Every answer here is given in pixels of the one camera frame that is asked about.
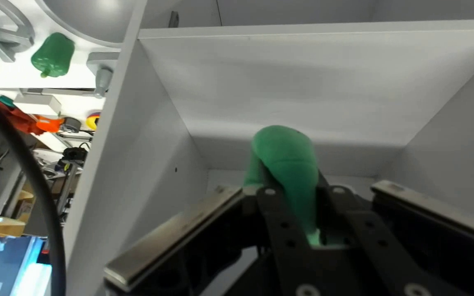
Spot white slotted wheel plate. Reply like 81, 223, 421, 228
0, 0, 36, 57

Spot white toy kitchen unit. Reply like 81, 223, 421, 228
0, 0, 474, 296

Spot green toy cup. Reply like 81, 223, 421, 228
30, 31, 77, 79

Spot thick black cable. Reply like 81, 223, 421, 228
0, 80, 67, 296

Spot lit laptop screen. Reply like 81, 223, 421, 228
0, 233, 53, 296

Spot silver toy faucet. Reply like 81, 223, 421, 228
84, 51, 122, 98

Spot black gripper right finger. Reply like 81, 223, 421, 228
313, 171, 474, 296

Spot orange plastic tool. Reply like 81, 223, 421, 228
33, 117, 66, 135

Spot teal plastic item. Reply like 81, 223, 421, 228
0, 92, 18, 108

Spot red cloth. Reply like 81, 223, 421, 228
0, 102, 36, 136

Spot yellow round item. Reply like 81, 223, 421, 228
84, 110, 104, 131

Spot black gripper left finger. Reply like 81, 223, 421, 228
102, 181, 316, 296

